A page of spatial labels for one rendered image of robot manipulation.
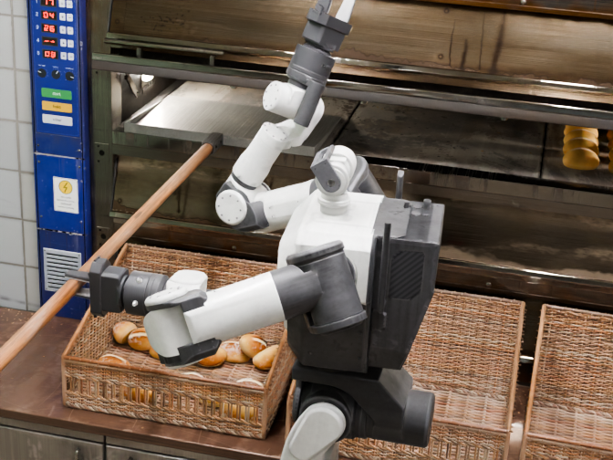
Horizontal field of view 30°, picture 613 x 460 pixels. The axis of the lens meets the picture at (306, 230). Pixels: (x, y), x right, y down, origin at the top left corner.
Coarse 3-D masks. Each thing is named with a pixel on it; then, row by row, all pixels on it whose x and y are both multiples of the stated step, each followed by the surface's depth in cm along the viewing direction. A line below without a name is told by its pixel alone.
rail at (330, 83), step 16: (144, 64) 297; (160, 64) 296; (176, 64) 295; (192, 64) 294; (336, 80) 287; (416, 96) 283; (432, 96) 282; (448, 96) 282; (464, 96) 281; (480, 96) 281; (560, 112) 277; (576, 112) 276; (592, 112) 275; (608, 112) 274
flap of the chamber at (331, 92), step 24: (120, 72) 299; (144, 72) 297; (168, 72) 296; (192, 72) 294; (336, 96) 288; (360, 96) 286; (384, 96) 285; (552, 120) 278; (576, 120) 276; (600, 120) 275
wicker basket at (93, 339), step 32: (128, 256) 332; (160, 256) 330; (192, 256) 327; (224, 256) 326; (96, 320) 314; (128, 320) 334; (64, 352) 295; (96, 352) 319; (128, 352) 327; (288, 352) 307; (64, 384) 298; (96, 384) 296; (128, 384) 293; (160, 384) 291; (192, 384) 289; (224, 384) 287; (288, 384) 314; (128, 416) 297; (160, 416) 296; (192, 416) 293; (224, 416) 291; (256, 416) 289
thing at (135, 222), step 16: (208, 144) 306; (192, 160) 295; (176, 176) 284; (160, 192) 274; (144, 208) 265; (128, 224) 256; (112, 240) 248; (96, 256) 240; (64, 288) 226; (48, 304) 220; (64, 304) 224; (32, 320) 214; (48, 320) 218; (16, 336) 208; (32, 336) 211; (0, 352) 203; (16, 352) 206; (0, 368) 200
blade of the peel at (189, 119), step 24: (168, 96) 353; (144, 120) 330; (168, 120) 331; (192, 120) 332; (216, 120) 334; (240, 120) 335; (264, 120) 336; (336, 120) 339; (240, 144) 315; (312, 144) 319
